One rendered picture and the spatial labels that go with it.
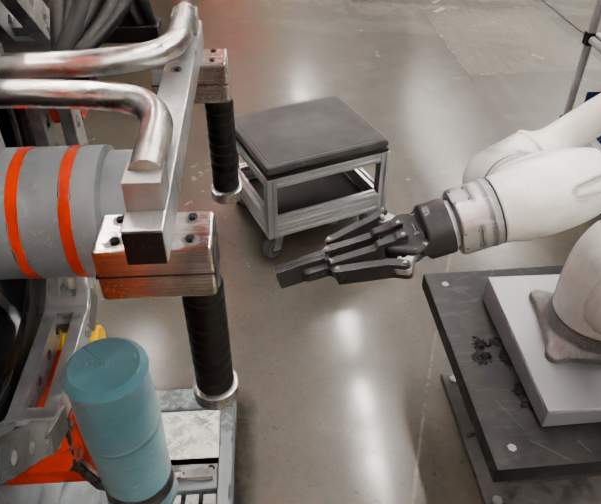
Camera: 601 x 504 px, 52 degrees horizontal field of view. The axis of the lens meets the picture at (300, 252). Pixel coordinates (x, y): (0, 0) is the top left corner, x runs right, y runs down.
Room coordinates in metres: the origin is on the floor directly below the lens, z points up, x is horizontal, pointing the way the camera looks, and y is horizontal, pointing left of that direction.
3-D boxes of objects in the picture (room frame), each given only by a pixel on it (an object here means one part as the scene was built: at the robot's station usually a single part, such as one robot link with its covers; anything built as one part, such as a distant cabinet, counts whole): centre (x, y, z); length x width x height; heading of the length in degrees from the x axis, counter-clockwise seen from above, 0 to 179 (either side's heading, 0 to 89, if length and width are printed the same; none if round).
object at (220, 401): (0.38, 0.08, 0.83); 0.04 x 0.04 x 0.16
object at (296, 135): (1.69, -0.01, 0.17); 0.43 x 0.36 x 0.34; 115
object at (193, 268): (0.37, 0.11, 0.93); 0.09 x 0.05 x 0.05; 93
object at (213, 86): (0.71, 0.13, 0.93); 0.09 x 0.05 x 0.05; 93
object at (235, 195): (0.71, 0.10, 0.83); 0.04 x 0.04 x 0.16
